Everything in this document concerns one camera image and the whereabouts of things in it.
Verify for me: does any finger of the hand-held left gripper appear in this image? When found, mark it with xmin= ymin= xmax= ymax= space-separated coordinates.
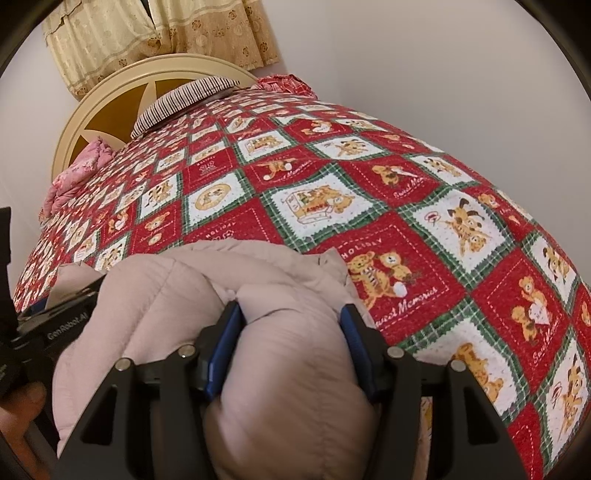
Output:
xmin=18 ymin=275 xmax=106 ymax=320

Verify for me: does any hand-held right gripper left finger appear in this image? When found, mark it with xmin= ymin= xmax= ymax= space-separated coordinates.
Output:
xmin=54 ymin=302 xmax=245 ymax=480

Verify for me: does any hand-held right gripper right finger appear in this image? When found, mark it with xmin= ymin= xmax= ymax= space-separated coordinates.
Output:
xmin=339 ymin=302 xmax=527 ymax=480

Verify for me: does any beige puffer jacket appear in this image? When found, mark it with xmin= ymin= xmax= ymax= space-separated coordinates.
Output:
xmin=51 ymin=240 xmax=384 ymax=480

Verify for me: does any person's left hand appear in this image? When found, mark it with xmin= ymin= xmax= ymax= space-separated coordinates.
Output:
xmin=0 ymin=382 xmax=48 ymax=462

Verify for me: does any pink floral blanket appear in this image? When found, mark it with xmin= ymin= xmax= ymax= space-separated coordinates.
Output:
xmin=39 ymin=138 xmax=116 ymax=222

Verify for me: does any red patchwork bear quilt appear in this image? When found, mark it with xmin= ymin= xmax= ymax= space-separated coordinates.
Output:
xmin=11 ymin=85 xmax=591 ymax=476

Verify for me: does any cream round headboard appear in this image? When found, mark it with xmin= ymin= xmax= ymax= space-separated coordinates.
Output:
xmin=51 ymin=53 xmax=259 ymax=185

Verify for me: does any striped pillow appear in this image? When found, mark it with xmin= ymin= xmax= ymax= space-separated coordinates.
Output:
xmin=130 ymin=78 xmax=241 ymax=138

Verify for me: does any beige patterned curtain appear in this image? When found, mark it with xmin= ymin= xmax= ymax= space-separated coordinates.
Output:
xmin=41 ymin=0 xmax=160 ymax=97
xmin=150 ymin=0 xmax=280 ymax=72

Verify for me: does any red patterned cloth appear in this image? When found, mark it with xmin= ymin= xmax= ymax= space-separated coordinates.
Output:
xmin=256 ymin=73 xmax=319 ymax=97

